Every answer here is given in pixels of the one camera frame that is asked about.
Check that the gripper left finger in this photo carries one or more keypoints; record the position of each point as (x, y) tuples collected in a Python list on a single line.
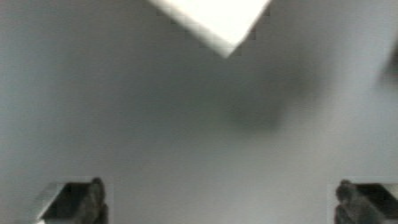
[(78, 206)]

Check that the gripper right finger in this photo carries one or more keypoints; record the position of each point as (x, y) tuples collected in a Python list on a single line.
[(367, 203)]

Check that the white square tabletop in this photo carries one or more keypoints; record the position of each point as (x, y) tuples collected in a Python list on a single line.
[(222, 135)]

